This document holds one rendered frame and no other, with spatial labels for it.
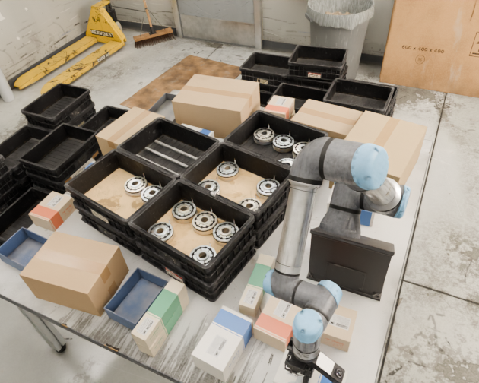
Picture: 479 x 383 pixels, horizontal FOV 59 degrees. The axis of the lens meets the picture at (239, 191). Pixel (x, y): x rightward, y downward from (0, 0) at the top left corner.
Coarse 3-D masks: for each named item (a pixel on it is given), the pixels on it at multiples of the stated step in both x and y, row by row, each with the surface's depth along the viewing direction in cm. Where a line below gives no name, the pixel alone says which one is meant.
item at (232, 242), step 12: (180, 180) 176; (204, 192) 170; (228, 204) 164; (252, 216) 159; (132, 228) 160; (240, 228) 155; (156, 240) 154; (180, 252) 149; (192, 264) 147; (204, 264) 145; (216, 264) 147
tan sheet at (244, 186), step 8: (216, 168) 196; (208, 176) 192; (216, 176) 191; (240, 176) 190; (248, 176) 190; (256, 176) 190; (224, 184) 187; (232, 184) 187; (240, 184) 187; (248, 184) 186; (256, 184) 186; (224, 192) 184; (232, 192) 183; (240, 192) 183; (248, 192) 183; (256, 192) 182; (232, 200) 180; (240, 200) 180; (264, 200) 179
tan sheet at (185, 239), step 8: (168, 216) 176; (176, 224) 172; (184, 224) 172; (176, 232) 169; (184, 232) 169; (192, 232) 169; (176, 240) 166; (184, 240) 166; (192, 240) 166; (200, 240) 165; (208, 240) 165; (184, 248) 163; (192, 248) 163; (216, 248) 162
